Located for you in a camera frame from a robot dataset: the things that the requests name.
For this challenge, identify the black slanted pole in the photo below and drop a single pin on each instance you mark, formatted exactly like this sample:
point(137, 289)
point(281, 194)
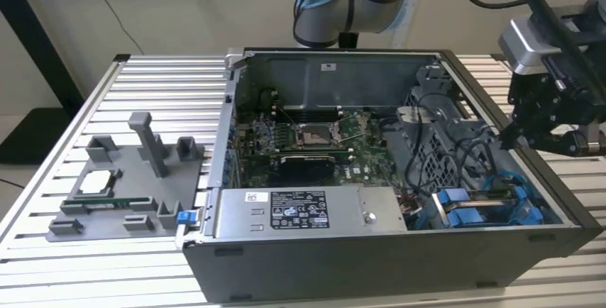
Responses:
point(35, 38)

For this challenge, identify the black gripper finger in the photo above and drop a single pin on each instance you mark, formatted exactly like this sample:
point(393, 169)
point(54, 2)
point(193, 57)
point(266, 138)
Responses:
point(518, 127)

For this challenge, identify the black graphics card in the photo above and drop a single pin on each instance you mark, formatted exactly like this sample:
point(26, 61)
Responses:
point(307, 169)

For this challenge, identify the CPU socket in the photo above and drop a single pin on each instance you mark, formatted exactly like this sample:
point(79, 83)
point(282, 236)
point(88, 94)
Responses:
point(317, 135)

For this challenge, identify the grey parts rack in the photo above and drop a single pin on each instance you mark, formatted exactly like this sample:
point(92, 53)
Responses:
point(142, 180)

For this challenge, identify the black RAM slot row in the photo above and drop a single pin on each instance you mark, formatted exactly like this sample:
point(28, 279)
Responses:
point(313, 151)
point(313, 111)

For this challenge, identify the black open PC case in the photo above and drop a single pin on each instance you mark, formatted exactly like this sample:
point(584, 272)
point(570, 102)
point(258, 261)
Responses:
point(331, 269)

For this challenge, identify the silver CPU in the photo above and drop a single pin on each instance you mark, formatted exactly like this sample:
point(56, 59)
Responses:
point(97, 182)

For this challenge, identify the green motherboard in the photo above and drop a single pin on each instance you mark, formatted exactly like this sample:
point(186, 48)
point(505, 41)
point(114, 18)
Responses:
point(374, 166)

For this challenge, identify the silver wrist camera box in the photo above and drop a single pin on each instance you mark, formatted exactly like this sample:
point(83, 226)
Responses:
point(521, 45)

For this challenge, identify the black floor pad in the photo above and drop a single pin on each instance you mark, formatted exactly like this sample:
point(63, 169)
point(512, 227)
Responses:
point(34, 137)

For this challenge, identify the hard disk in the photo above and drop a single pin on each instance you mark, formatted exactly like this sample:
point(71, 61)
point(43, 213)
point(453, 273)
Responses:
point(466, 217)

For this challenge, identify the thin metal locking lever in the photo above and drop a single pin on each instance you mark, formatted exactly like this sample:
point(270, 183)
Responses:
point(287, 114)
point(354, 136)

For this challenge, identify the silver power supply unit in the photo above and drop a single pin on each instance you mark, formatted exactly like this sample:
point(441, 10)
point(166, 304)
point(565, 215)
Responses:
point(378, 201)

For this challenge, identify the black plastic case clip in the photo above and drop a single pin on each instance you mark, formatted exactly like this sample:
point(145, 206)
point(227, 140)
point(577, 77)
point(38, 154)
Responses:
point(429, 74)

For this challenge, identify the grey metal disk bay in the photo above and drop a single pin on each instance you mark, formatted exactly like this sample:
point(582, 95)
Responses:
point(429, 159)

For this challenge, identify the green RAM stick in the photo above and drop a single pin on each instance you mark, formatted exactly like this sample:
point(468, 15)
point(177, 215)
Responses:
point(123, 201)

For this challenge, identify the blue case latch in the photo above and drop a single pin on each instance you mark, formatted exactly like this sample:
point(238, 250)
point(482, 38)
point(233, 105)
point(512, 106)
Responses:
point(185, 217)

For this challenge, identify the black side camera bracket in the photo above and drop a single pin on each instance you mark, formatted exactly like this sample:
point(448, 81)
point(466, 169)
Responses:
point(568, 141)

